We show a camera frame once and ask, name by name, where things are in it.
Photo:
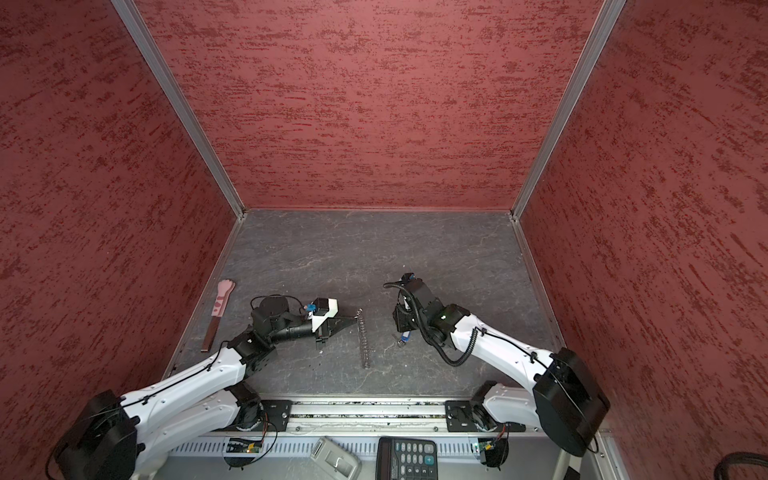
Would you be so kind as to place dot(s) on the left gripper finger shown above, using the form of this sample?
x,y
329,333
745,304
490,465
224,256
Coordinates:
x,y
323,335
337,324

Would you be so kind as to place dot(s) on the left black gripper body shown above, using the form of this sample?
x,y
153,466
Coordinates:
x,y
327,327

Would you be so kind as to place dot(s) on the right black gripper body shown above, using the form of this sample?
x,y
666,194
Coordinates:
x,y
403,321

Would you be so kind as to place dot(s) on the blue key tag with key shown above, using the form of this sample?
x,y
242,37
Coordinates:
x,y
402,338

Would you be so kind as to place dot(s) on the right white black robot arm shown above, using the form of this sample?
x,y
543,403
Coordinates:
x,y
553,391

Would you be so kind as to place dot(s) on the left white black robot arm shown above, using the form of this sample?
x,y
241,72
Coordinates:
x,y
130,436

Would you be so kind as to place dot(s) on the pink paw back scratcher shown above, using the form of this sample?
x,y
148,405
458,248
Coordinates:
x,y
224,290

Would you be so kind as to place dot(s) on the grey plastic device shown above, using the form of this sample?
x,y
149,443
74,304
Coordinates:
x,y
335,461

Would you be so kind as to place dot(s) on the black desk calculator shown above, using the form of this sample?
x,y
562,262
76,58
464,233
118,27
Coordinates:
x,y
406,459

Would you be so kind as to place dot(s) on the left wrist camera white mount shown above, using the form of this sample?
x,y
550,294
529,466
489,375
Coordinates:
x,y
321,309

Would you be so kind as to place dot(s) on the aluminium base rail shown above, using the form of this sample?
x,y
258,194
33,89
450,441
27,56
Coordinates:
x,y
356,415

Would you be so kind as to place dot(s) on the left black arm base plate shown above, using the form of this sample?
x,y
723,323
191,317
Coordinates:
x,y
273,415

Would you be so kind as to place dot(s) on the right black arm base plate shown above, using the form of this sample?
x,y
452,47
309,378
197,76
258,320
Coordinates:
x,y
465,416

